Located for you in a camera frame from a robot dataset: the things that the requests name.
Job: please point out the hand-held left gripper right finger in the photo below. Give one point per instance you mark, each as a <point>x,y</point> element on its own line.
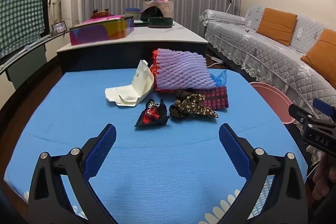
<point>233,150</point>

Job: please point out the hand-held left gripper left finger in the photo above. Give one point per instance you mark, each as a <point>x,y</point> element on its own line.
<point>101,150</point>

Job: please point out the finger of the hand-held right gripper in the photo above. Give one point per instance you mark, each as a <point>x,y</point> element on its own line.
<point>324,108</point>
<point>299,113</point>

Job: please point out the pink waste bin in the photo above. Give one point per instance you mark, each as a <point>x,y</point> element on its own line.
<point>273,100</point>

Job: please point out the magenta patterned packet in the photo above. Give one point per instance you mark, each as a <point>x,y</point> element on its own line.
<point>218,98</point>

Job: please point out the black and red wrapper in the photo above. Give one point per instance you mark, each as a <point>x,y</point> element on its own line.
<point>152,115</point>

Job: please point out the blue plastic bag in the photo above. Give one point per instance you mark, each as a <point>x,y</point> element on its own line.
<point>220,79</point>

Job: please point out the white paper bag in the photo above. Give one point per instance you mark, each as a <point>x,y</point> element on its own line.
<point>136,87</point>

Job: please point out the purple foam fruit net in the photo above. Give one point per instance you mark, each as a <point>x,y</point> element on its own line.
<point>181,69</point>

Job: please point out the person's right hand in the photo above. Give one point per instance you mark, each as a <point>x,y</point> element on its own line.
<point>324,179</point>

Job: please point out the orange cushion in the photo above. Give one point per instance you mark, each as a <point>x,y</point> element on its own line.
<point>277,26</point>
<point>323,58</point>

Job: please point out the grey quilted sofa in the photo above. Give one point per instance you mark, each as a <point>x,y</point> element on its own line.
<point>262,56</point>

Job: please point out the green TV stand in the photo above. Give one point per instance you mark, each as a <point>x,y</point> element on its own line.
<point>26,61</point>

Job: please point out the colourful gift box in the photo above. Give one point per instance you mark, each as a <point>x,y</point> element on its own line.
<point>99,32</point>

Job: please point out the white plastic rod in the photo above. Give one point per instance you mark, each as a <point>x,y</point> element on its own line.
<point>29,46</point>

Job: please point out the pink folder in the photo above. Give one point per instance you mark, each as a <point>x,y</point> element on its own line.
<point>102,19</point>

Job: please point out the white-topped coffee table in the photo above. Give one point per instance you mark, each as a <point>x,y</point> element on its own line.
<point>162,35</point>

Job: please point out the mint green cloth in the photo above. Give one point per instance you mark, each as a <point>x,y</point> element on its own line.
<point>140,23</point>

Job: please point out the green round tin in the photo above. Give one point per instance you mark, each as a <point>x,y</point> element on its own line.
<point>160,22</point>

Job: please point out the stack of plastic bowls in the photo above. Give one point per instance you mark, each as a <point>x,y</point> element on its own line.
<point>132,12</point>

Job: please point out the black hat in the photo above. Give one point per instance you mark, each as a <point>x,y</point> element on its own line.
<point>152,14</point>

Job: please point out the black television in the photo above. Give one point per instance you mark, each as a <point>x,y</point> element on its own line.
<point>46,11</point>

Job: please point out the green checked cloth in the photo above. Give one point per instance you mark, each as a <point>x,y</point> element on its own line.
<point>21,22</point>

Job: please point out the pink quilted basket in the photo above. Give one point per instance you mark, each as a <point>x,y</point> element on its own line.
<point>165,7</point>

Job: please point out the thin-stemmed plant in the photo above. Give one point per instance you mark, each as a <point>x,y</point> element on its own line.
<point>51,0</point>

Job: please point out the photo frame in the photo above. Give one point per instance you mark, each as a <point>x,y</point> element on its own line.
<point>58,28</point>

